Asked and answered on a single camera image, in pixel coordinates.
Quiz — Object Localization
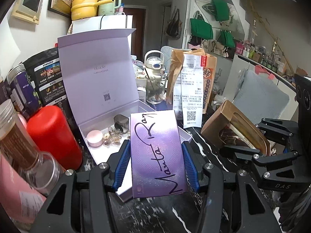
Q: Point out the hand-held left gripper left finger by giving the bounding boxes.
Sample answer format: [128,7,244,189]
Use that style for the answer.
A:
[29,139,133,233]

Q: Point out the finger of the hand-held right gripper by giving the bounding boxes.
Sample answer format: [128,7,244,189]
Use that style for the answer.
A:
[255,118,300,138]
[220,144,300,168]

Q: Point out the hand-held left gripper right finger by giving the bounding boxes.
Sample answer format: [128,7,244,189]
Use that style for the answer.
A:
[181,141,282,233]

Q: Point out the gold pearl hair clips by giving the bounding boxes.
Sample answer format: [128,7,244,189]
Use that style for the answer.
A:
[103,126,122,146]

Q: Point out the purple Manta Ray box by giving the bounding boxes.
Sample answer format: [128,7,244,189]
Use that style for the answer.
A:
[130,110,190,198]

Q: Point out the gold window box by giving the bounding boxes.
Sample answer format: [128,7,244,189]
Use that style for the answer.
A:
[200,99,271,157]

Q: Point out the pink round compact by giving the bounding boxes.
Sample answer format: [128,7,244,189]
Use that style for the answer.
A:
[87,130,104,148]

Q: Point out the lavender gift box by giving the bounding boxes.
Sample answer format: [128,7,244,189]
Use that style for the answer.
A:
[57,29,192,203]

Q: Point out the narrow white receipt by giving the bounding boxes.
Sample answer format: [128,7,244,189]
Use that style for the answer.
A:
[172,78,185,120]

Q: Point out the row of small bottles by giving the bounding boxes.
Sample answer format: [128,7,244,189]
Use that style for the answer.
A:
[234,41,295,78]

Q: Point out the red canister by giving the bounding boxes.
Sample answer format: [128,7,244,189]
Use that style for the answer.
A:
[26,105,83,170]

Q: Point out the glass cup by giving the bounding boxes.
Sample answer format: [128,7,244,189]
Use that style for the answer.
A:
[145,74,168,105]

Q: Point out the wide white receipt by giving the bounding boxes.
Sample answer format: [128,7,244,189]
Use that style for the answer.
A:
[181,54,204,129]

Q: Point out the metal stirrer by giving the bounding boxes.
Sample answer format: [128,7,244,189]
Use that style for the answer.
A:
[145,69,158,102]

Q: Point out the brown paper bag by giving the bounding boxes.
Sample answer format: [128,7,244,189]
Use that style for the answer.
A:
[166,49,217,114]

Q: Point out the green tote bag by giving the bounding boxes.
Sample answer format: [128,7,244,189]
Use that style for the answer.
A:
[217,30,236,48]
[190,18,214,40]
[212,0,231,21]

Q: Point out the cream water bottle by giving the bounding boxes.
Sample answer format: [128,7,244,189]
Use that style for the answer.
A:
[144,50,167,83]

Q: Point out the pink tube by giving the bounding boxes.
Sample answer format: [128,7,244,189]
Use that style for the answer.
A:
[0,150,46,226]

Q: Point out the brown label jar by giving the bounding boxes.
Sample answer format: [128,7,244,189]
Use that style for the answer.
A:
[0,99,39,175]

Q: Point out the black printed pouch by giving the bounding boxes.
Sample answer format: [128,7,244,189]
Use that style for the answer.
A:
[24,49,73,131]

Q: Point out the purple label jar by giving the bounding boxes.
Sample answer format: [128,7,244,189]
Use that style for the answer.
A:
[6,64,40,119]

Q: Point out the brown door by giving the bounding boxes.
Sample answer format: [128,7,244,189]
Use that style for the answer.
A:
[123,7,146,56]

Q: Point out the black handbag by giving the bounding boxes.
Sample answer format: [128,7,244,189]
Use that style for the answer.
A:
[165,8,183,39]

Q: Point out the dark jar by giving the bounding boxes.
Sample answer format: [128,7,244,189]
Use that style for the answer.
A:
[0,76,9,102]

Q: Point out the white refrigerator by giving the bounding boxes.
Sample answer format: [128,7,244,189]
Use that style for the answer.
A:
[70,15,134,59]

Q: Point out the green electric kettle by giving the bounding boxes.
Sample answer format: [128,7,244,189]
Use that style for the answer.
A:
[98,0,122,17]

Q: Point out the yellow pot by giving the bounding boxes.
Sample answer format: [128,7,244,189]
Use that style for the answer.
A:
[70,0,114,21]

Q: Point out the wall control panel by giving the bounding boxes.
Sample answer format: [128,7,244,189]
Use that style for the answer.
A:
[12,0,44,25]

